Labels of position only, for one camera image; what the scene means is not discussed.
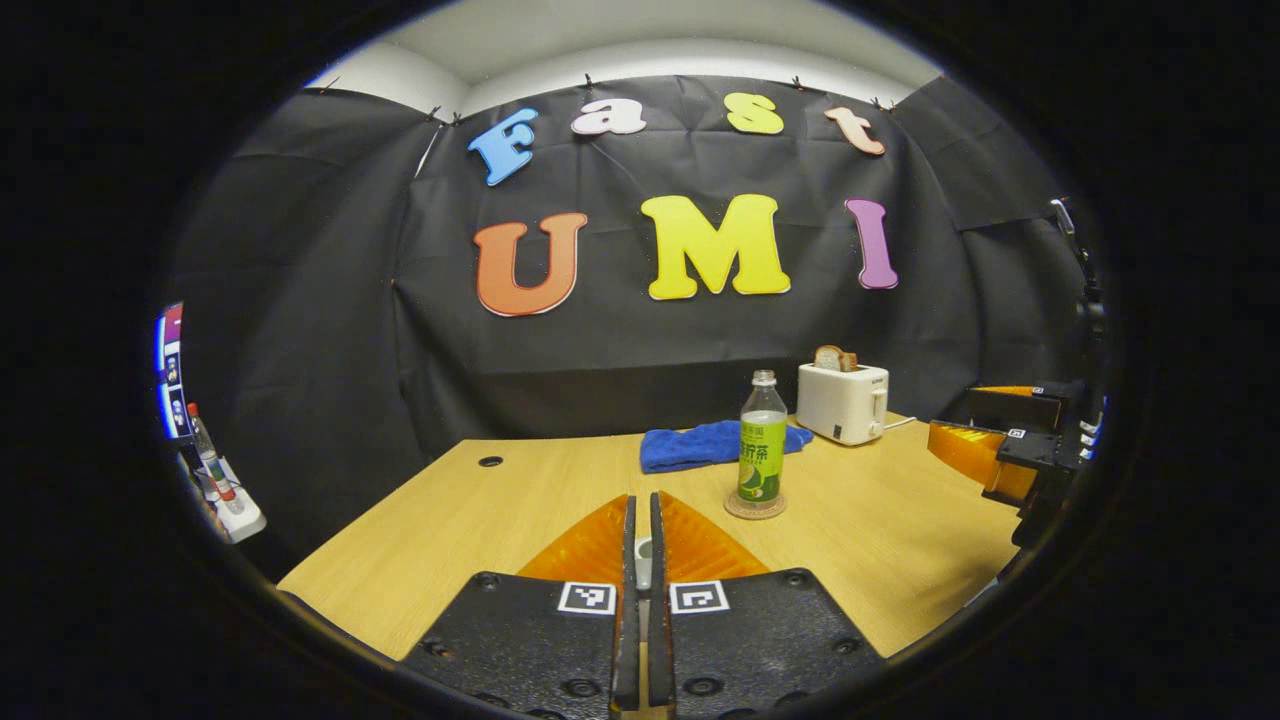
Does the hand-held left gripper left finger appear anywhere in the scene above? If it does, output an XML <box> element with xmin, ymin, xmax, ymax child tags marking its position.
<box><xmin>400</xmin><ymin>493</ymin><xmax>641</xmax><ymax>720</ymax></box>

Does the computer monitor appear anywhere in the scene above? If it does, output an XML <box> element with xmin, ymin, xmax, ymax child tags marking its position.
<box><xmin>153</xmin><ymin>302</ymin><xmax>193</xmax><ymax>443</ymax></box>

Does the green label water bottle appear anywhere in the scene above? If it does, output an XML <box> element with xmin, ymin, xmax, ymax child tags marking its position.
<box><xmin>737</xmin><ymin>369</ymin><xmax>789</xmax><ymax>504</ymax></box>

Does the white plastic box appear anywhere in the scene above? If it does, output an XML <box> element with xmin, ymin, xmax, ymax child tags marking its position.
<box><xmin>205</xmin><ymin>485</ymin><xmax>268</xmax><ymax>546</ymax></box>

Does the small red capped bottle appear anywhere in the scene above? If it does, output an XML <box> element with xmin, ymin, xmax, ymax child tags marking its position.
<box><xmin>186</xmin><ymin>402</ymin><xmax>245</xmax><ymax>516</ymax></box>

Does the round wooden coaster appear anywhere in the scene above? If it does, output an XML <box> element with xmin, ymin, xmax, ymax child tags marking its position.
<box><xmin>723</xmin><ymin>488</ymin><xmax>789</xmax><ymax>521</ymax></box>

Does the white toaster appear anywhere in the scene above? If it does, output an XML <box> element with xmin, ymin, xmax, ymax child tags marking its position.
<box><xmin>796</xmin><ymin>362</ymin><xmax>890</xmax><ymax>447</ymax></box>

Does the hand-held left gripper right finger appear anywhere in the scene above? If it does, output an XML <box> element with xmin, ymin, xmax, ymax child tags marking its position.
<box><xmin>648</xmin><ymin>491</ymin><xmax>886</xmax><ymax>720</ymax></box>

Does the blue towel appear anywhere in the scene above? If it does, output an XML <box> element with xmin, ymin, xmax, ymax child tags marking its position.
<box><xmin>640</xmin><ymin>420</ymin><xmax>814</xmax><ymax>475</ymax></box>

